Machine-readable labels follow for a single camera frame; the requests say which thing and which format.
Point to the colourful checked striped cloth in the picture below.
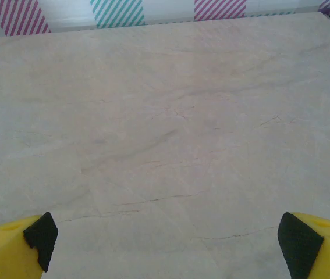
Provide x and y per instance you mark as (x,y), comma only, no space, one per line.
(16,14)

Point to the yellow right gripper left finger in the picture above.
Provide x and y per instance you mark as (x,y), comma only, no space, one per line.
(4,250)

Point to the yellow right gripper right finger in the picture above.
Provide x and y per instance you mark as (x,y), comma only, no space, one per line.
(327,253)

